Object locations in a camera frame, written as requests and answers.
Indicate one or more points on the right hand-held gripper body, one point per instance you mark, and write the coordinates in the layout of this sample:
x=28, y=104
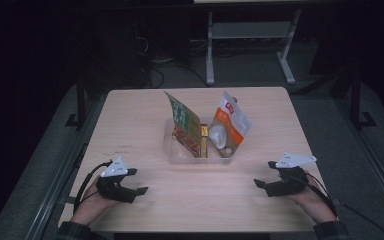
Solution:
x=288, y=185

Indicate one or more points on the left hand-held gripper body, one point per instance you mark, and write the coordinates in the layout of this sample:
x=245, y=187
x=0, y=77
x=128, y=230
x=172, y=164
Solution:
x=113, y=188

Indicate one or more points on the clear plastic container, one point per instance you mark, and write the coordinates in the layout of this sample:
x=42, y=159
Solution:
x=180, y=158

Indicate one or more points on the white and orange food packet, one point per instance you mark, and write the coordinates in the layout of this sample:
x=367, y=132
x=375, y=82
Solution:
x=230, y=123

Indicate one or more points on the green and red snack packet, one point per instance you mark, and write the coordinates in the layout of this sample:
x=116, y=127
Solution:
x=185, y=126

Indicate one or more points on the small yellow box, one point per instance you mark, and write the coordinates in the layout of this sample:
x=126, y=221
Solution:
x=204, y=143

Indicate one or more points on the person's left hand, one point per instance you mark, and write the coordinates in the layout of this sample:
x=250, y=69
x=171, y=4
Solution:
x=90, y=206

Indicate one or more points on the person's right hand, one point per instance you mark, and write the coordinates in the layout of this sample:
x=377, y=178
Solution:
x=316, y=205

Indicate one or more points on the black metal stand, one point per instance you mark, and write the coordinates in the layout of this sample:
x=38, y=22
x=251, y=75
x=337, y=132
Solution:
x=81, y=100
x=356, y=100

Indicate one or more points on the metal floor rail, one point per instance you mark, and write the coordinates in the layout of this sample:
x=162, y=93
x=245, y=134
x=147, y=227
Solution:
x=60, y=173
x=380, y=170

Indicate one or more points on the grey metal desk frame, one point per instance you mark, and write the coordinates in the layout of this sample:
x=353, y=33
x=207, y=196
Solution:
x=250, y=30

